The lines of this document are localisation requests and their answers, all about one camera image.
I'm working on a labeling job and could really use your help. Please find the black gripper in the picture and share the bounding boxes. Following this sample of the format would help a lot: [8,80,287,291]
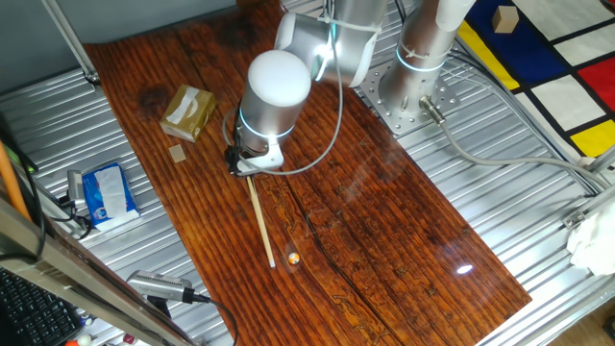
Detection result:
[224,145,242,178]

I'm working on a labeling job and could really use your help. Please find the wooden pool cue stick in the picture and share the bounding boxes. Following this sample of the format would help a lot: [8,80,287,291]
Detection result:
[245,175,278,269]

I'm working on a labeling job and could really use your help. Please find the gold tissue box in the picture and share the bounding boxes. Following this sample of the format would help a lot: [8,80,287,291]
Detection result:
[159,85,217,143]

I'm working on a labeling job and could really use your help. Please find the blue tissue box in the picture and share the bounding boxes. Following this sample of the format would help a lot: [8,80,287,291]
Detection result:
[81,161,141,232]

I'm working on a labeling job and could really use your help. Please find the slanted metal pole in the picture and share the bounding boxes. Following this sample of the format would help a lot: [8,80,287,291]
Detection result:
[40,0,102,87]

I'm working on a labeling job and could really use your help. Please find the orange pole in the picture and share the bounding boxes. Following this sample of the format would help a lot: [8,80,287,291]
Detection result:
[0,141,33,222]

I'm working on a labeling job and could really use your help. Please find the black keyboard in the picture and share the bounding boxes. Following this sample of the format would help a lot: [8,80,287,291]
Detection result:
[0,266,83,346]

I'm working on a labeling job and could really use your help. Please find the brown wooden cube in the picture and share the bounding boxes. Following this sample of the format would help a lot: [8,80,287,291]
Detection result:
[491,5,520,35]

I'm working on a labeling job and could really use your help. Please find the colourful checkered cloth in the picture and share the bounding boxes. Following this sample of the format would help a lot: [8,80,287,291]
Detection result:
[455,0,615,160]

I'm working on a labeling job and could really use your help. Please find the white crumpled cloth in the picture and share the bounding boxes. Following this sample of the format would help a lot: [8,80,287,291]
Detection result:
[566,201,615,278]

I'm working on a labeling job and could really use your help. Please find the thin grey wrist cable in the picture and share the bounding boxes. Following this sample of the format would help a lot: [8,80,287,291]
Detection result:
[221,0,346,177]

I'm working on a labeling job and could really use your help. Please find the silver camera with black plug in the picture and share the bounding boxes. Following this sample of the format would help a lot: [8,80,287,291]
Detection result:
[126,269,194,304]

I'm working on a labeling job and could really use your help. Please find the black camera plug cable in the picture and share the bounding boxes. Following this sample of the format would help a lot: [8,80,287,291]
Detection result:
[191,293,239,346]

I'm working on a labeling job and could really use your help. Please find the small silver camera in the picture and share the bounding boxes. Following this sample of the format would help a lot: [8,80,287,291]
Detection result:
[66,169,87,203]

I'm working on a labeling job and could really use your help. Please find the black camera stand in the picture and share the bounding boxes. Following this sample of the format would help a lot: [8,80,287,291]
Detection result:
[146,295,173,319]

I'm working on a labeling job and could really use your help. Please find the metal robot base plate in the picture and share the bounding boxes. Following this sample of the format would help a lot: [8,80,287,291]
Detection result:
[357,60,462,136]

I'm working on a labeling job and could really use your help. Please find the steel frame beam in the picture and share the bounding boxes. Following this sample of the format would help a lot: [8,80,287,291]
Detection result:
[0,191,198,346]

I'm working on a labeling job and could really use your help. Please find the black hanging cable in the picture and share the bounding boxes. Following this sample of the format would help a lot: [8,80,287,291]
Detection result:
[0,112,47,263]

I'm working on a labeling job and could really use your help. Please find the thick grey robot cable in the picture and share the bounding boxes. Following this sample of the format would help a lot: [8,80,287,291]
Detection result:
[418,94,612,191]

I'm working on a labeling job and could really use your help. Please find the aluminium frame profile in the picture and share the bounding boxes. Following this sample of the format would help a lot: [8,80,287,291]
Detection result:
[561,143,615,230]

